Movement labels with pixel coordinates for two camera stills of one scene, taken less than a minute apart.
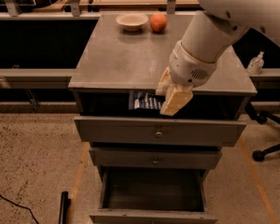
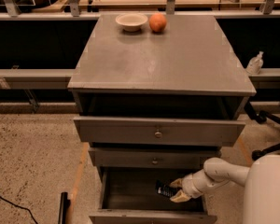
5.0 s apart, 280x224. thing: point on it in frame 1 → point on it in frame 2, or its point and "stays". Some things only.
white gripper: [187, 67] → [189, 186]
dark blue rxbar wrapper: [141, 99] → [164, 188]
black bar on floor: [64, 204] stays
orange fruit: [158, 22] stays
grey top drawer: [158, 131] stays
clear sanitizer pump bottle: [256, 64] stays
